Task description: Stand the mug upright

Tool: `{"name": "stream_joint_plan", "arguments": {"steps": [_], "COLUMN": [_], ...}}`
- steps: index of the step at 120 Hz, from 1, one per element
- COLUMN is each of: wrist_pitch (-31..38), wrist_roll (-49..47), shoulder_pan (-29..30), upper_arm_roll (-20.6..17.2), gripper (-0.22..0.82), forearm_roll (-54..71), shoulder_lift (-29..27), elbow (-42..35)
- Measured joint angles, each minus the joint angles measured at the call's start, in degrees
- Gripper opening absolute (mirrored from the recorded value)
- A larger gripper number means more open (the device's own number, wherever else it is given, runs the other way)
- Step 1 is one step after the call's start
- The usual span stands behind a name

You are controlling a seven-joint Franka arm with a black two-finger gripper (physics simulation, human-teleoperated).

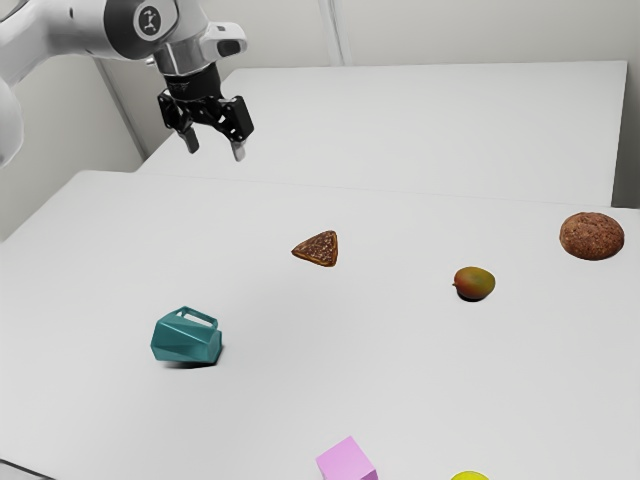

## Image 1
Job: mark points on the pink cube block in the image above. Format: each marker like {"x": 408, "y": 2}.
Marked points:
{"x": 345, "y": 460}

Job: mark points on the round brown bread loaf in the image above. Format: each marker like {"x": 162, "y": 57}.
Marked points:
{"x": 591, "y": 235}

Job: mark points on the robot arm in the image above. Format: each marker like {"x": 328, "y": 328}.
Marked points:
{"x": 60, "y": 35}

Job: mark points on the yellow-green round fruit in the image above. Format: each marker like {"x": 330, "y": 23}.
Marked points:
{"x": 470, "y": 476}

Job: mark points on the teal faceted mug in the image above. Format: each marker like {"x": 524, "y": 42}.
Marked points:
{"x": 186, "y": 335}

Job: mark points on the brown triangular pastry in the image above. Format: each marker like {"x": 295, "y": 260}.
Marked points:
{"x": 318, "y": 248}

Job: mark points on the red-green mango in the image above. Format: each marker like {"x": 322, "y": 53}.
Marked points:
{"x": 474, "y": 283}

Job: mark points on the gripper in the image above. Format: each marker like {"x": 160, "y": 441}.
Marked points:
{"x": 192, "y": 87}

